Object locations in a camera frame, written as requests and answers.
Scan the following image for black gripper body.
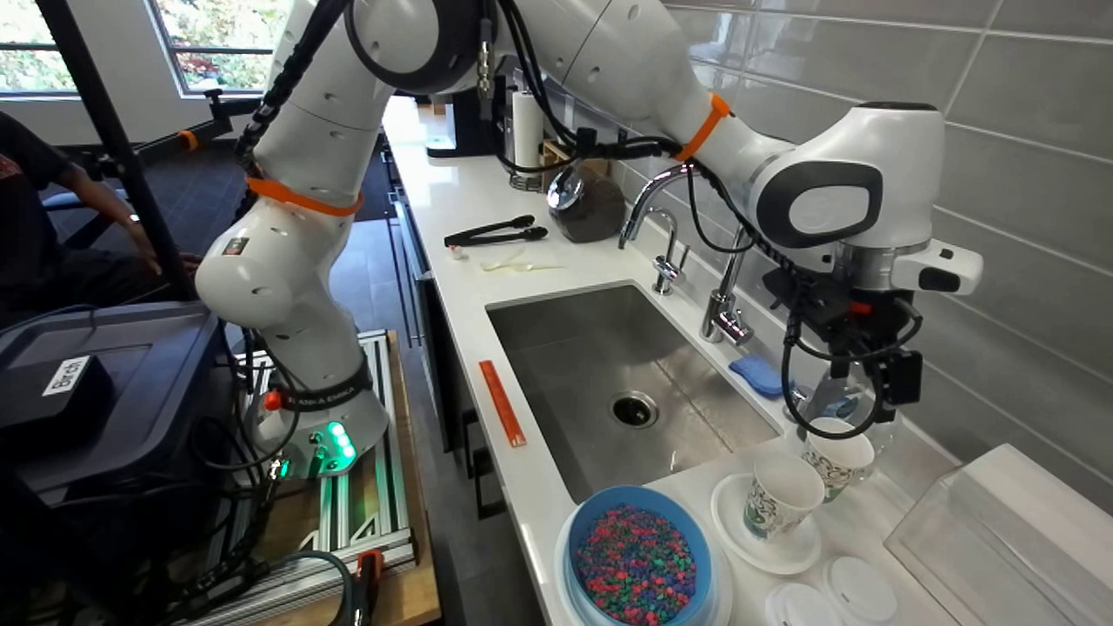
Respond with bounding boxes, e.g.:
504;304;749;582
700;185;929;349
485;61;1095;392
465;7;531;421
792;275;920;363

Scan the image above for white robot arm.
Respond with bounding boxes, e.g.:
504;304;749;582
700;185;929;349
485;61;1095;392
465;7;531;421
195;0;945;473

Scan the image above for stainless steel sink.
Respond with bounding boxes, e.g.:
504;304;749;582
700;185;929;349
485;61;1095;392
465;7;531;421
486;286;775;500

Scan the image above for green cap soap bottle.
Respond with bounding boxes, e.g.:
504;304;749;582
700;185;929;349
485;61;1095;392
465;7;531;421
802;377;872;439

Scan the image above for blue sponge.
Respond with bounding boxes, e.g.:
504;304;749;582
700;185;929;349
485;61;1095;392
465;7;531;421
730;353;782;401

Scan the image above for tall chrome faucet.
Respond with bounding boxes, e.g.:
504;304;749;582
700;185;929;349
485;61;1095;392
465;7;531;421
620;163;751;349

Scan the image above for white paper plate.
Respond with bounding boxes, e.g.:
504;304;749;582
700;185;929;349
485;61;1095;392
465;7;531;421
709;473;822;577

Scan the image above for small chrome faucet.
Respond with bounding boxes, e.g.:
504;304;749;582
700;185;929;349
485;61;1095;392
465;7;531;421
654;210;690;296

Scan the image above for white plastic lid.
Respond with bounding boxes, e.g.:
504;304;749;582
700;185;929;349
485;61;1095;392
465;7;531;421
829;558;900;626
767;585;842;626

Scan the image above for blue bowl of beads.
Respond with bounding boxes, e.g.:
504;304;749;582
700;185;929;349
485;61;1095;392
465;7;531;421
562;483;717;626

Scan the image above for dark brown bag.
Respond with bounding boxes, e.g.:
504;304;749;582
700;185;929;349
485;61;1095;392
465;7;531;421
548;158;625;243

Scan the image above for orange tape strip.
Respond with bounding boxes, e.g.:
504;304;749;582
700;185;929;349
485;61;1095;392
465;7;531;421
480;359;527;447

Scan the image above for white plastic utensil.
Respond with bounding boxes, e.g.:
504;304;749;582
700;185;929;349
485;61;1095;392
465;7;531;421
458;249;563;275

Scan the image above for black tongs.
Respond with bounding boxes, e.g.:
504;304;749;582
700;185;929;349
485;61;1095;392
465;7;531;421
441;214;551;248

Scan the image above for paper towel roll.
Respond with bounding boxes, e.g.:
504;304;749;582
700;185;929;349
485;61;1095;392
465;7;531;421
511;90;543;187

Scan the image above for black coffee machine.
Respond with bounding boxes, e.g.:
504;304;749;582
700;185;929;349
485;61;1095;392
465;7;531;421
420;88;504;158

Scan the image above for black tripod stand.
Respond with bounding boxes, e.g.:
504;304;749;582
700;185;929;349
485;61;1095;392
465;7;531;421
35;0;195;300

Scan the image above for blue storage bin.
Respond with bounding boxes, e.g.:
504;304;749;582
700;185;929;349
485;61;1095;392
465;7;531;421
0;304;229;504

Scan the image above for seated person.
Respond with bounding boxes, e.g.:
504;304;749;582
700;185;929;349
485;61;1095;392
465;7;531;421
0;114;167;323

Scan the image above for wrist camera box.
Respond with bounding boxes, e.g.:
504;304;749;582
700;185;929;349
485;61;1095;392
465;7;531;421
890;241;984;296

